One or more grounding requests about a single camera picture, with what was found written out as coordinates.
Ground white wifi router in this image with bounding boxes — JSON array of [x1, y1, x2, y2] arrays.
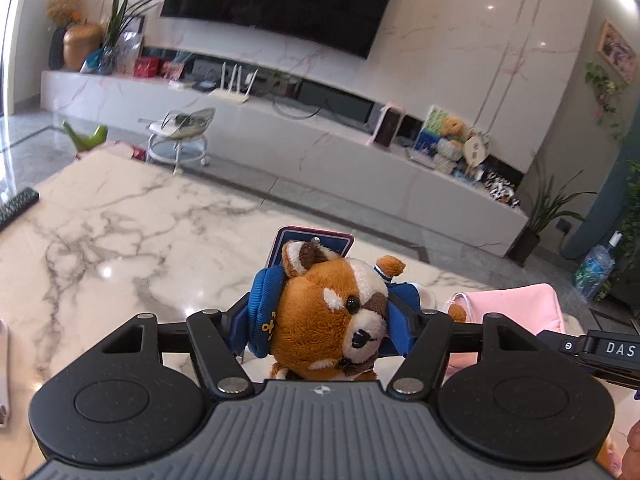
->
[[209, 63, 258, 104]]

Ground white round paper fan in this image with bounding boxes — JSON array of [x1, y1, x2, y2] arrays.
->
[[463, 130, 489, 168]]

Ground blue water jug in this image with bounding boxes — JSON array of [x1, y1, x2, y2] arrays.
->
[[572, 231, 623, 300]]

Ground black white toy figures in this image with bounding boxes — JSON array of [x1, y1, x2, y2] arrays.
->
[[484, 172, 520, 208]]

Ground black remote control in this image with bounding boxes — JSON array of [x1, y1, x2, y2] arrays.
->
[[0, 188, 40, 231]]

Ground golden vase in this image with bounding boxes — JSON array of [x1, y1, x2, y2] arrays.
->
[[63, 23, 103, 72]]

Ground person right hand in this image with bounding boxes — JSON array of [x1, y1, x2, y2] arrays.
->
[[618, 422, 640, 480]]

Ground white marble tv console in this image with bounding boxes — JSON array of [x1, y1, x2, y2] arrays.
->
[[40, 70, 527, 256]]

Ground red panda plush keychain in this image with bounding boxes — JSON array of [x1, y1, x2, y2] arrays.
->
[[245, 240, 436, 382]]

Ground potted long-leaf plant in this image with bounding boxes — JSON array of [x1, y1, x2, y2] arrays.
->
[[506, 162, 596, 268]]

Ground framed wall picture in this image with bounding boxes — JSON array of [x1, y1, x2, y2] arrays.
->
[[597, 20, 638, 84]]

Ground brown teddy bear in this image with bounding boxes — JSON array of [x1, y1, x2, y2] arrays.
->
[[440, 116, 469, 148]]

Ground pink fabric pouch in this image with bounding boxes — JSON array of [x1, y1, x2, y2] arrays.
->
[[441, 283, 566, 376]]

